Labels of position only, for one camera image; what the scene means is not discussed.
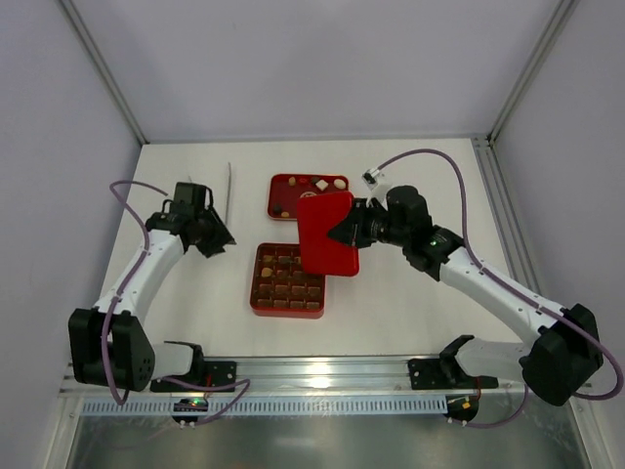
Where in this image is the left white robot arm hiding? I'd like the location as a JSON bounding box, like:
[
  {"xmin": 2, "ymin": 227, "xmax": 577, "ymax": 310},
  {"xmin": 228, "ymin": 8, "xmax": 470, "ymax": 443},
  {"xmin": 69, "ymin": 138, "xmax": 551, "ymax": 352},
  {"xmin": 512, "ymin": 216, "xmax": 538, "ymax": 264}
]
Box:
[{"xmin": 68, "ymin": 182, "xmax": 235, "ymax": 405}]

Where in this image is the red box lid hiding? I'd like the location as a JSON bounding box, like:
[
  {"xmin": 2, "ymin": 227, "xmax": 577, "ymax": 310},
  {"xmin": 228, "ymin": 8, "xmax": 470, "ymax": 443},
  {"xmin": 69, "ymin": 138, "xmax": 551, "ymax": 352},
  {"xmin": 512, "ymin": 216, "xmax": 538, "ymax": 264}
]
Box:
[{"xmin": 297, "ymin": 191, "xmax": 359, "ymax": 277}]

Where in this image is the purple cable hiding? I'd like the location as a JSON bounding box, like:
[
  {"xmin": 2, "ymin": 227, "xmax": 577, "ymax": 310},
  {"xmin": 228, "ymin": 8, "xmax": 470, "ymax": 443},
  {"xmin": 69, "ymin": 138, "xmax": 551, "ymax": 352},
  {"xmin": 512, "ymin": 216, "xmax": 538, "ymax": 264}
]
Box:
[
  {"xmin": 375, "ymin": 149, "xmax": 625, "ymax": 431},
  {"xmin": 100, "ymin": 180, "xmax": 253, "ymax": 426}
]

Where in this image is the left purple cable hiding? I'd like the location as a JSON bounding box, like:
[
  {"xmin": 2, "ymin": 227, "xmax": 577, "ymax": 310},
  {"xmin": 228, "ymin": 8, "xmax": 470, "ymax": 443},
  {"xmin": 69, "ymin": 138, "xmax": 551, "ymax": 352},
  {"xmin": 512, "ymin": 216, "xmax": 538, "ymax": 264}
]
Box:
[{"xmin": 100, "ymin": 180, "xmax": 253, "ymax": 426}]

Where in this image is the white cube chocolate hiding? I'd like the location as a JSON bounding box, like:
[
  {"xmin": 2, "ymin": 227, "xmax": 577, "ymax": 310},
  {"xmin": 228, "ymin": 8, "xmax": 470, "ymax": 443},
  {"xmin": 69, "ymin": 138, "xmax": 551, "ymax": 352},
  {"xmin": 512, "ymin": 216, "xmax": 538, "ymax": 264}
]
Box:
[{"xmin": 315, "ymin": 180, "xmax": 328, "ymax": 192}]

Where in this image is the aluminium front rail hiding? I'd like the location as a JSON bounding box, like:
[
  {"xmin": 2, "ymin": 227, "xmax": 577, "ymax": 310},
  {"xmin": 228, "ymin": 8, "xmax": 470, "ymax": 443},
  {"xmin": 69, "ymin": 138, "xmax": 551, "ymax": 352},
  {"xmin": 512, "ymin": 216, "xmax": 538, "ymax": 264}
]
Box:
[{"xmin": 58, "ymin": 354, "xmax": 528, "ymax": 395}]

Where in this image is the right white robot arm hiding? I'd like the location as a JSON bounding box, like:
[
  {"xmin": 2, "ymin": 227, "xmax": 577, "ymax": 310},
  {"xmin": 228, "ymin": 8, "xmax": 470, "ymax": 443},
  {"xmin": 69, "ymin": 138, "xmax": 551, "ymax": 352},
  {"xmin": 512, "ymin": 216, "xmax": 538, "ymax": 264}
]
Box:
[{"xmin": 328, "ymin": 186, "xmax": 604, "ymax": 406}]

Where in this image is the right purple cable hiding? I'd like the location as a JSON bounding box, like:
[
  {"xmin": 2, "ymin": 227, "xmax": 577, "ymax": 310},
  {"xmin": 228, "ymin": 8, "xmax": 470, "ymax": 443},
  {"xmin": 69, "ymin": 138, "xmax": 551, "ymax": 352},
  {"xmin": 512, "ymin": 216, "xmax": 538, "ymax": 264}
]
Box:
[{"xmin": 375, "ymin": 149, "xmax": 625, "ymax": 431}]

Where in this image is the red square chocolate box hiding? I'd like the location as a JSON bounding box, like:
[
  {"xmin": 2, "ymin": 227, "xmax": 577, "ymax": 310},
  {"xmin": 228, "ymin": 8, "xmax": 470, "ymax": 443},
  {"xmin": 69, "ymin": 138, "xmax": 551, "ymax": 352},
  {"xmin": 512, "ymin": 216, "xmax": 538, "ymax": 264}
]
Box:
[{"xmin": 249, "ymin": 242, "xmax": 326, "ymax": 320}]

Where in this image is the slotted cable duct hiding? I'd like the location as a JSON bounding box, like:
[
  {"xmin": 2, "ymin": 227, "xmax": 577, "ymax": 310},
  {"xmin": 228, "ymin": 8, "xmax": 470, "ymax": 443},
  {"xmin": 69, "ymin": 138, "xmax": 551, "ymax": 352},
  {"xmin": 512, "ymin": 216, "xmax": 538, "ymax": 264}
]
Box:
[{"xmin": 81, "ymin": 394, "xmax": 447, "ymax": 418}]

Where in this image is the red chocolate tray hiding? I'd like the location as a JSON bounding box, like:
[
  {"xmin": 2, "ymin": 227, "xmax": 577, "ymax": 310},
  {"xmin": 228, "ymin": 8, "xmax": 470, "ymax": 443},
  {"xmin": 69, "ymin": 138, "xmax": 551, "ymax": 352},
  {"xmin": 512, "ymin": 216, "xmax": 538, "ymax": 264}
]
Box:
[{"xmin": 267, "ymin": 173, "xmax": 350, "ymax": 221}]

